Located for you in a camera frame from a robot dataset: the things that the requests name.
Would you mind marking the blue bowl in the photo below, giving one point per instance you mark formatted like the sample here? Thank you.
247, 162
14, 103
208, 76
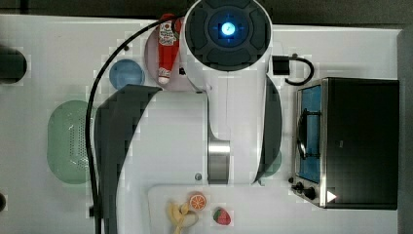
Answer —
126, 72

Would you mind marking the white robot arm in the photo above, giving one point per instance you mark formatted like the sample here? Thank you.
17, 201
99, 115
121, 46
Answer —
226, 129

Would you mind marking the black pot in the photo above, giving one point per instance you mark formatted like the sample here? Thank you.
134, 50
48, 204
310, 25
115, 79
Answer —
13, 65

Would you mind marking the green plastic strainer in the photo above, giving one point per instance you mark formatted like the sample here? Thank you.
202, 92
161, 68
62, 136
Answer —
67, 154

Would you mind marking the toy strawberry near banana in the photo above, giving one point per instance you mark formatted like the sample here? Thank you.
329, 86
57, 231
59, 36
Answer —
221, 217

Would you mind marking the toy banana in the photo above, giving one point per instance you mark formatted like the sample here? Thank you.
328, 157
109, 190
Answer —
181, 216

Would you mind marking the black toaster oven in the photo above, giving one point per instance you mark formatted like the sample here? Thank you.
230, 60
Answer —
346, 143

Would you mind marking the green mug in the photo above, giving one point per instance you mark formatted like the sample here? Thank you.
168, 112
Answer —
269, 168

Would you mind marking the grey round plate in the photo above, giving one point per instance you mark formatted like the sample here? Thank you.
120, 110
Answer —
178, 81

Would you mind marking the red ketchup bottle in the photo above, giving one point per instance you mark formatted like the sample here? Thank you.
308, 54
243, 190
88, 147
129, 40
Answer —
168, 46

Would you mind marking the toy orange slice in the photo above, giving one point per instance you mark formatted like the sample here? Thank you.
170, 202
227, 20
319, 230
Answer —
198, 201

